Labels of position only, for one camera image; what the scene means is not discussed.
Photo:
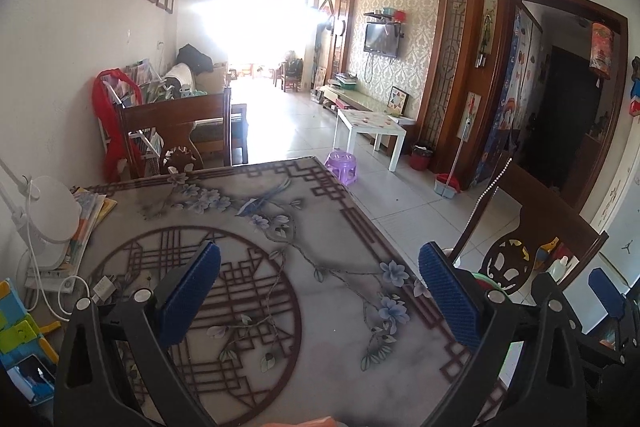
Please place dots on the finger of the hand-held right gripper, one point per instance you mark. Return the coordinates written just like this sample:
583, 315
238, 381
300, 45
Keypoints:
546, 286
607, 294

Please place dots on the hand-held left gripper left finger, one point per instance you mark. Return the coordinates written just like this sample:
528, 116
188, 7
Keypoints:
192, 294

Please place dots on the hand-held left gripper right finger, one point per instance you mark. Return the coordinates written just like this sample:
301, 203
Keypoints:
447, 299

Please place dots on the red trash bin green rim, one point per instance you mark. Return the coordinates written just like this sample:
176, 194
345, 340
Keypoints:
492, 282

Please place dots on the white plastic bottle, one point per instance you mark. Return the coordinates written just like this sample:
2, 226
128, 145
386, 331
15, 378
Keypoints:
560, 267

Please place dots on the carved round-back wooden chair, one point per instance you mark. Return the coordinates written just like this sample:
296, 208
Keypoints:
540, 217

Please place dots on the white power adapter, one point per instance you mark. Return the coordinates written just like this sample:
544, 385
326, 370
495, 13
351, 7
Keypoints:
103, 288

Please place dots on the red dustpan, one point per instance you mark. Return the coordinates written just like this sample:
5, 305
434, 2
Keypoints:
446, 186

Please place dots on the stack of books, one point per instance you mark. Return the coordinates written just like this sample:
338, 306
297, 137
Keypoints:
95, 214

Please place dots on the small red waste bin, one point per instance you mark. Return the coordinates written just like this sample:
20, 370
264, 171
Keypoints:
421, 158

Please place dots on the white desk lamp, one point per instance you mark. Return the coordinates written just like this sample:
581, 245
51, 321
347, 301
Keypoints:
50, 212

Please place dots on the wooden sofa bench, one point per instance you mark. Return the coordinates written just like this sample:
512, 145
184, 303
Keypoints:
220, 127

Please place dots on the purple plastic stool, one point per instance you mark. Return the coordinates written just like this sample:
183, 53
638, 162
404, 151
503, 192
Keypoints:
341, 164

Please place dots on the colourful block phone stand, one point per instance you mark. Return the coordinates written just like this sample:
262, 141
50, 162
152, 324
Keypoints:
17, 332

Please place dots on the smartphone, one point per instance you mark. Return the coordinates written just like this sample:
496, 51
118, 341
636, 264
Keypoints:
32, 377

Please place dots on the red bag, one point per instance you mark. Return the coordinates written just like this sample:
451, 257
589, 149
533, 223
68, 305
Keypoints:
112, 132

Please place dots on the dark wooden dining chair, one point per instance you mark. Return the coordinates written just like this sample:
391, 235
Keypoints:
172, 112

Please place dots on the cartoon door curtain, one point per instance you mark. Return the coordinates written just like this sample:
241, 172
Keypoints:
505, 107

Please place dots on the white side table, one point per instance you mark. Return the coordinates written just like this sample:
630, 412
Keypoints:
372, 121

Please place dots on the framed tangram picture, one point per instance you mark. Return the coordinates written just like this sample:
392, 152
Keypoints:
398, 101

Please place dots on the long television cabinet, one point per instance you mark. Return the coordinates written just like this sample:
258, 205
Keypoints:
365, 99

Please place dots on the black clothes pile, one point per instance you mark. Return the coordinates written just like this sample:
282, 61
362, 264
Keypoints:
195, 59

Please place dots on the red paper lantern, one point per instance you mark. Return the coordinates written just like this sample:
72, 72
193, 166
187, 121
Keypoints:
601, 52

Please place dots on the short hanging wall scroll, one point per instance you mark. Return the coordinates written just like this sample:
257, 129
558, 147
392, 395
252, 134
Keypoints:
467, 114

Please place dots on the long hanging wall scroll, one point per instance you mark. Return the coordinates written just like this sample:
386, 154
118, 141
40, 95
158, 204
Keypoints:
489, 27

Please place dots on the wall television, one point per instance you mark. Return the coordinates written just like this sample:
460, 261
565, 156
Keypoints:
382, 38

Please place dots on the wall shelf with containers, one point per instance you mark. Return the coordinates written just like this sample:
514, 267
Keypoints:
385, 16

